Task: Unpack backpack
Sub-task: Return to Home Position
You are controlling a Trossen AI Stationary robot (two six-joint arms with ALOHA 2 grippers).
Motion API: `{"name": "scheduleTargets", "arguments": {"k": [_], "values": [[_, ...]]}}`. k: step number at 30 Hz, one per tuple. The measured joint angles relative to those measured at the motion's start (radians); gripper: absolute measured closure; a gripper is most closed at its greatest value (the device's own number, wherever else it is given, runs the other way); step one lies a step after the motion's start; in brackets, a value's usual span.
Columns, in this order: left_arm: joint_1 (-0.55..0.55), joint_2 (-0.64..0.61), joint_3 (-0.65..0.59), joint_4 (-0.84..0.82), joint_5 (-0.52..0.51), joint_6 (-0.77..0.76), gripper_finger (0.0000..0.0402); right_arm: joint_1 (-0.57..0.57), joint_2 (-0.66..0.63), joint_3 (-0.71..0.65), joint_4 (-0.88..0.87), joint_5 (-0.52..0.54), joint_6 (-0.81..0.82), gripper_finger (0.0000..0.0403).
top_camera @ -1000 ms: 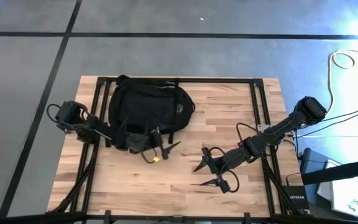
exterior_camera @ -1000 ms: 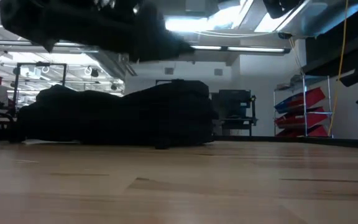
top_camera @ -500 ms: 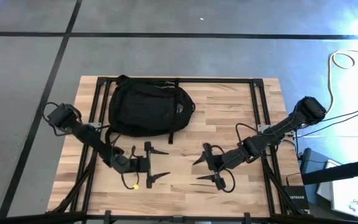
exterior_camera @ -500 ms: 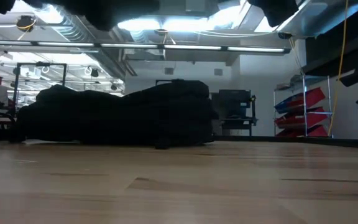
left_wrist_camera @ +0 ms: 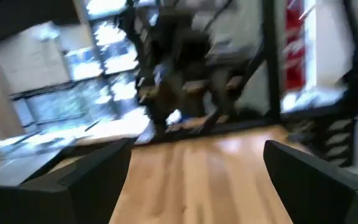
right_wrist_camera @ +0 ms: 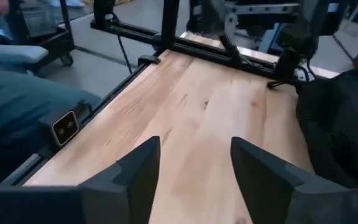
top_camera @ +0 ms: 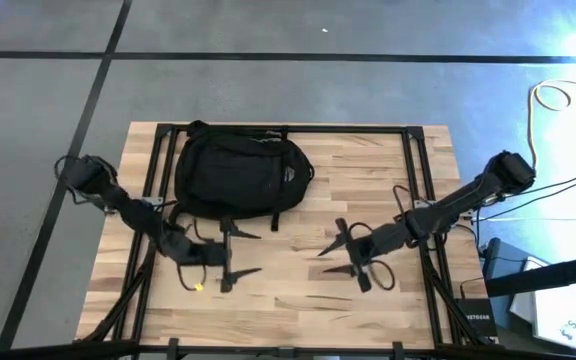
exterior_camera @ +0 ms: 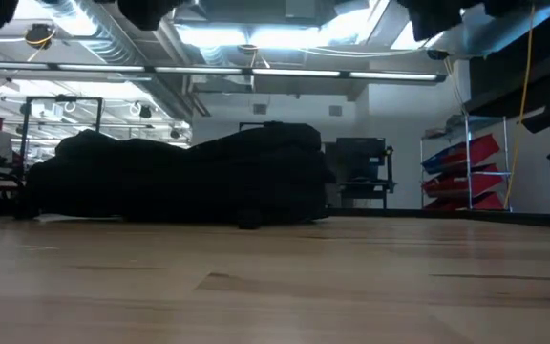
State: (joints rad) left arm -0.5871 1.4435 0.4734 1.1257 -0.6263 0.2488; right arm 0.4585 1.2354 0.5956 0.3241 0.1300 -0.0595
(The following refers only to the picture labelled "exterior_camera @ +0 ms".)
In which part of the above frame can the yellow hanging cable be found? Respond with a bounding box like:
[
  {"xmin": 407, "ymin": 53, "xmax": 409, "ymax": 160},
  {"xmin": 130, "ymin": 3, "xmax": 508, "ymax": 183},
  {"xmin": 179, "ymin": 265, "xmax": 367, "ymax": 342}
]
[{"xmin": 502, "ymin": 0, "xmax": 538, "ymax": 209}]

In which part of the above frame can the black metal bar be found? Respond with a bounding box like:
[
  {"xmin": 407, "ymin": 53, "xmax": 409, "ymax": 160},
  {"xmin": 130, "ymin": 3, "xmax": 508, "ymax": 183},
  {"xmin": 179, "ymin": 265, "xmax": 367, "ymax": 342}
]
[{"xmin": 463, "ymin": 0, "xmax": 550, "ymax": 135}]

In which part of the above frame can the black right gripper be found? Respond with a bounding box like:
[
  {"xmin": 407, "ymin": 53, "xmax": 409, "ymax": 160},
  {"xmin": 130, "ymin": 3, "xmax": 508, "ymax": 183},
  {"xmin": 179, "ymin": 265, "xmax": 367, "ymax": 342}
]
[{"xmin": 395, "ymin": 0, "xmax": 466, "ymax": 43}]

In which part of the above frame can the black background rig frame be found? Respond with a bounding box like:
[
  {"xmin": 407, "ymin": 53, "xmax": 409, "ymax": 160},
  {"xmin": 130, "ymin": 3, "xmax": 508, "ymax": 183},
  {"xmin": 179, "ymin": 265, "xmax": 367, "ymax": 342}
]
[{"xmin": 19, "ymin": 94, "xmax": 105, "ymax": 166}]

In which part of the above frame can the black yellow cable reel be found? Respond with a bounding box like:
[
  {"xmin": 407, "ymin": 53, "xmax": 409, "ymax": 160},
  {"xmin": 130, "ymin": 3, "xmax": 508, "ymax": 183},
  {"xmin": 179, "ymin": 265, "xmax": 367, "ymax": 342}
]
[
  {"xmin": 237, "ymin": 43, "xmax": 260, "ymax": 68},
  {"xmin": 23, "ymin": 22, "xmax": 57, "ymax": 52}
]

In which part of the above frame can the red paper tray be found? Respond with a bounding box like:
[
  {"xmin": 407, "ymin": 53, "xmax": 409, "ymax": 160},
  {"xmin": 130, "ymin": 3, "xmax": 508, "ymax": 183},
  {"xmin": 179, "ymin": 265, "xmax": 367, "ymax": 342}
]
[
  {"xmin": 421, "ymin": 134, "xmax": 501, "ymax": 176},
  {"xmin": 425, "ymin": 190, "xmax": 505, "ymax": 211},
  {"xmin": 422, "ymin": 164, "xmax": 504, "ymax": 198}
]

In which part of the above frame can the chrome wire shelf rack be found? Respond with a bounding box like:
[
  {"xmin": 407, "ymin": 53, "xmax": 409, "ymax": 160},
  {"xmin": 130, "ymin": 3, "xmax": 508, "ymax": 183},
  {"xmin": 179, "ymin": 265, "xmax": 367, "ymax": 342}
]
[{"xmin": 419, "ymin": 113, "xmax": 514, "ymax": 212}]

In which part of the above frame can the black backpack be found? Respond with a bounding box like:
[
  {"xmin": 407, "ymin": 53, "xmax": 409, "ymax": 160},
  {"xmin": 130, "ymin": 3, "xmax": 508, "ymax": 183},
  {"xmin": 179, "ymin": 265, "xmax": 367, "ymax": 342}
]
[{"xmin": 14, "ymin": 121, "xmax": 337, "ymax": 231}]

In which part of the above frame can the silver ribbed ventilation duct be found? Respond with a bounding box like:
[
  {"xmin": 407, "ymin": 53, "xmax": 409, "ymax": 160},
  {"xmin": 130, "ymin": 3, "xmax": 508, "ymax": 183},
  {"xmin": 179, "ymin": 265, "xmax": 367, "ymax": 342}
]
[{"xmin": 33, "ymin": 0, "xmax": 195, "ymax": 123}]

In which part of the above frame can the black workstation cart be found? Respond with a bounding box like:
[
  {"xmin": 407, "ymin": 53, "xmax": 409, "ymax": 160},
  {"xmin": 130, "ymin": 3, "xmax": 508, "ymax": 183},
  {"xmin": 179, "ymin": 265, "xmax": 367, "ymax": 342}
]
[{"xmin": 335, "ymin": 137, "xmax": 397, "ymax": 210}]

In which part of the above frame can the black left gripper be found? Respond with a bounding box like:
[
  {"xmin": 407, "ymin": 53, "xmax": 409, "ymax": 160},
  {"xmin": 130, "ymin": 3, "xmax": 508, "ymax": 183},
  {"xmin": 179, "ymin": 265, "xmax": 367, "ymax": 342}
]
[{"xmin": 116, "ymin": 0, "xmax": 184, "ymax": 32}]

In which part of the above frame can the long ceiling light bar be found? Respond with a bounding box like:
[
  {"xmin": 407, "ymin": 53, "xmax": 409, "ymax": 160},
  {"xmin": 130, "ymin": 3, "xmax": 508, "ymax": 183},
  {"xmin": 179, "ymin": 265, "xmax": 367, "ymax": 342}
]
[
  {"xmin": 250, "ymin": 68, "xmax": 441, "ymax": 82},
  {"xmin": 0, "ymin": 60, "xmax": 243, "ymax": 75}
]

